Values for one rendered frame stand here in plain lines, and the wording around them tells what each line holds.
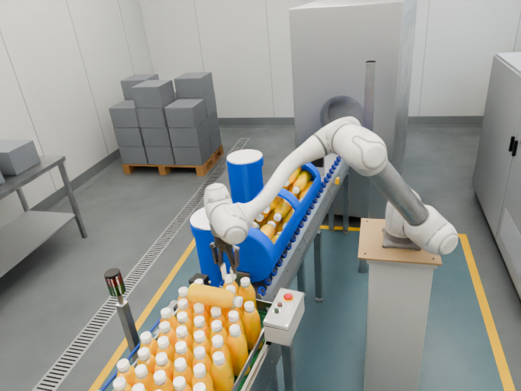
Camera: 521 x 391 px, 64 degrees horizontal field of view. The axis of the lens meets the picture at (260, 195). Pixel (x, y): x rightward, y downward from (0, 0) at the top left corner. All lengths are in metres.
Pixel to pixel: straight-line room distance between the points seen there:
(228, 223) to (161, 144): 4.24
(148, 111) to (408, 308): 4.14
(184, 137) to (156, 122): 0.40
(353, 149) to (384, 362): 1.44
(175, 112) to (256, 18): 2.29
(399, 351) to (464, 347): 0.74
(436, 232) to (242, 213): 0.86
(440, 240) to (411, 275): 0.34
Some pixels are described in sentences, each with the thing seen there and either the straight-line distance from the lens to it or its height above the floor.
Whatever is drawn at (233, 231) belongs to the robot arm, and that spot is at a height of 1.49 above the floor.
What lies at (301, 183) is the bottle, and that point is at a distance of 2.45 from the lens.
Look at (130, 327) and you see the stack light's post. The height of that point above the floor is 0.98.
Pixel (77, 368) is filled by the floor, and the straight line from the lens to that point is 3.30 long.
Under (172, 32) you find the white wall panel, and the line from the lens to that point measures 7.41.
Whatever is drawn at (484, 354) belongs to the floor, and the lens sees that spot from 3.17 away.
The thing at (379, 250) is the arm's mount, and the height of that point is 1.01.
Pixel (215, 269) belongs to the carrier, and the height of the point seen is 0.76.
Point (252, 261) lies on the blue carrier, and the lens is 1.94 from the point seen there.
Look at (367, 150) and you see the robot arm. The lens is 1.49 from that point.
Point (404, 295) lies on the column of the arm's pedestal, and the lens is 2.25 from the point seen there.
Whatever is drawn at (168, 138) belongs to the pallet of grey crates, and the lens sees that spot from 5.53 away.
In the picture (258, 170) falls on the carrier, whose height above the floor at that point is 0.95.
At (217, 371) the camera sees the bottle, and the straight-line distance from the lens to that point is 1.53.
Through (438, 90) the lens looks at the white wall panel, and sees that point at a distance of 6.90.
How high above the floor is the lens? 2.23
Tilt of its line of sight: 27 degrees down
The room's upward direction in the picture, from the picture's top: 6 degrees counter-clockwise
